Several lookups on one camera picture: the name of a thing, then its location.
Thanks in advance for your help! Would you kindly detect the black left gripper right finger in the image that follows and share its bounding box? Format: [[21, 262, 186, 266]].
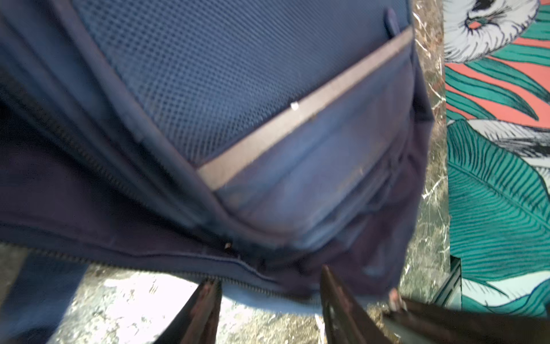
[[320, 265, 391, 344]]

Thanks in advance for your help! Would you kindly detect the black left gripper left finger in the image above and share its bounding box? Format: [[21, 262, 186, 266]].
[[154, 279, 222, 344]]

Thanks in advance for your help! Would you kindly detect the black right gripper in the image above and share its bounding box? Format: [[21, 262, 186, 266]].
[[383, 298, 549, 343]]

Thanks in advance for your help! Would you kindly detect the navy blue school backpack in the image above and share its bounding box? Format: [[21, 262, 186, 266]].
[[1, 1, 434, 343]]

